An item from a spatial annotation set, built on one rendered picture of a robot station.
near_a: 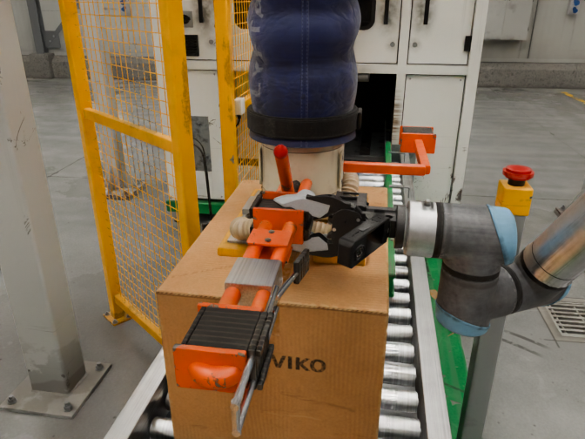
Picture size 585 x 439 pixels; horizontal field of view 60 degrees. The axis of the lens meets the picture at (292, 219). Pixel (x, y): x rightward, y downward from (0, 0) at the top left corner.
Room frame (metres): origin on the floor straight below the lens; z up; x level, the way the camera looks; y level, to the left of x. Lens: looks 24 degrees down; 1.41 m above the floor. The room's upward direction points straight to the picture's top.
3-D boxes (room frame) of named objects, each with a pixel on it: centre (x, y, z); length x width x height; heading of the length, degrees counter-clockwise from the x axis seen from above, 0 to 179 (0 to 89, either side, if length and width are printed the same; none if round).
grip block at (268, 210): (0.79, 0.02, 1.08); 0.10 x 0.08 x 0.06; 81
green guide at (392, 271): (2.14, -0.47, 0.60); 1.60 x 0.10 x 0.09; 171
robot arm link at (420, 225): (0.75, -0.20, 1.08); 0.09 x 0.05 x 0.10; 170
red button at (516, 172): (1.17, -0.54, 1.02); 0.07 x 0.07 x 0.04
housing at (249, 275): (0.58, 0.05, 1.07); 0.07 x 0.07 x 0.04; 81
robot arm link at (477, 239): (0.73, -0.29, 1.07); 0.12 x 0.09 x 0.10; 80
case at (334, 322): (1.02, -0.01, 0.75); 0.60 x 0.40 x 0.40; 171
